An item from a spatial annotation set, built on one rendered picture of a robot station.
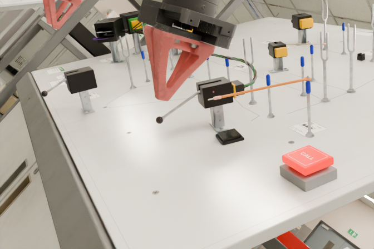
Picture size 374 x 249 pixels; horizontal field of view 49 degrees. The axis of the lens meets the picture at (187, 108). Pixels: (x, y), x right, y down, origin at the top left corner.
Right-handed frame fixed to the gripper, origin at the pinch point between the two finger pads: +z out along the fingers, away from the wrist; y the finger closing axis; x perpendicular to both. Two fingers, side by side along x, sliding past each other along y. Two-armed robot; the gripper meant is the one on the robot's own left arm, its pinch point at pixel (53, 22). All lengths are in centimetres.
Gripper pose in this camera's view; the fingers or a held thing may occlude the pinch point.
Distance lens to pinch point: 92.1
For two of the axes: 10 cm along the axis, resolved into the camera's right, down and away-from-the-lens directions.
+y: -4.7, -3.4, 8.2
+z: -3.0, 9.3, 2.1
